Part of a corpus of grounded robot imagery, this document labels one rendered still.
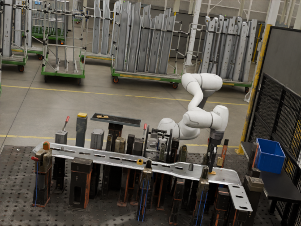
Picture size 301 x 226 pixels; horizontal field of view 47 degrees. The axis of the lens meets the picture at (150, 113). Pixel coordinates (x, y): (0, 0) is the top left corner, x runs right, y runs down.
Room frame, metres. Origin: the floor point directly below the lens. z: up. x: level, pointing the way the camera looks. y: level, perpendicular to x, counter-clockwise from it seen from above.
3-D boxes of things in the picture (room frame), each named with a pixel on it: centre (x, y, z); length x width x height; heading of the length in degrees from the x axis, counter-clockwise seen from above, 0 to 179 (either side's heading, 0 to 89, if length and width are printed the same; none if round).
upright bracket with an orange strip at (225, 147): (2.26, -0.55, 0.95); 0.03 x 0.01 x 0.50; 89
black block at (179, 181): (1.94, -0.25, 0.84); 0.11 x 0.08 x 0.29; 179
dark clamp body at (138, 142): (2.31, 0.05, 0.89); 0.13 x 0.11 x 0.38; 179
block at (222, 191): (1.92, -0.51, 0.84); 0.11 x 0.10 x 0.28; 179
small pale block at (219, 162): (2.23, -0.53, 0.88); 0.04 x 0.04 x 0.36; 89
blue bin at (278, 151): (2.34, -0.88, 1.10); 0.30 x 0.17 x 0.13; 171
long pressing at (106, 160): (2.11, 0.04, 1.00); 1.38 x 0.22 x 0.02; 89
